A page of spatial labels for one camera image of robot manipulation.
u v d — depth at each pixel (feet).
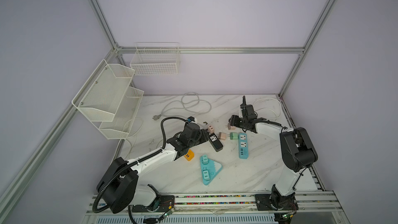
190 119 2.51
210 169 2.68
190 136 2.09
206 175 2.46
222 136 3.15
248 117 2.54
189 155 2.84
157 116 3.42
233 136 3.14
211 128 3.05
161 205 2.41
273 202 2.21
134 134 3.21
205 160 2.63
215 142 3.05
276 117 3.51
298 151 1.62
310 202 2.46
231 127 3.28
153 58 3.14
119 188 1.35
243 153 2.89
